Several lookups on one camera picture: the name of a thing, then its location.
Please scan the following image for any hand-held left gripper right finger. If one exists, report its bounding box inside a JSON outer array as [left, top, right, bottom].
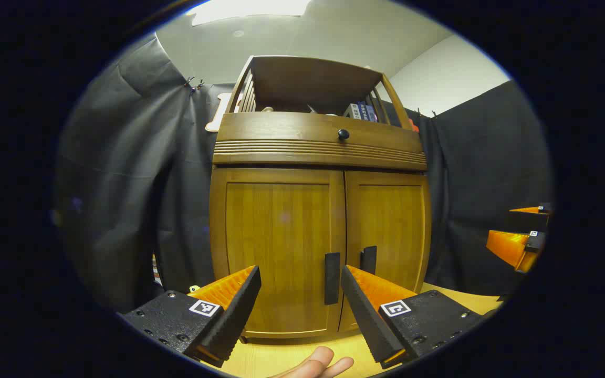
[[340, 265, 488, 369]]

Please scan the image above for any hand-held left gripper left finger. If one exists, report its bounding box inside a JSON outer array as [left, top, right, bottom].
[[118, 265, 262, 368]]

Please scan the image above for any black door handle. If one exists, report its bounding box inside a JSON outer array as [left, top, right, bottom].
[[325, 253, 341, 306], [360, 246, 378, 275]]

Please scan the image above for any wooden shoe cabinet door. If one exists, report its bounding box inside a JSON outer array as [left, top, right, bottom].
[[338, 171, 432, 332], [211, 168, 346, 338]]

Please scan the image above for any wooden double-door shoe cabinet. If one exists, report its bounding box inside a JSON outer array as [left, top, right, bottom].
[[209, 55, 432, 342]]

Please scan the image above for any wooden cabinet drawer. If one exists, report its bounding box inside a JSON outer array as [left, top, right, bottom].
[[212, 112, 427, 172]]

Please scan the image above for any black backdrop cloth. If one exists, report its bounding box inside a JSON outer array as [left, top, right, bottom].
[[53, 37, 554, 316]]

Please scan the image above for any ceiling light panel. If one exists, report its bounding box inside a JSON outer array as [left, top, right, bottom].
[[192, 0, 311, 26]]

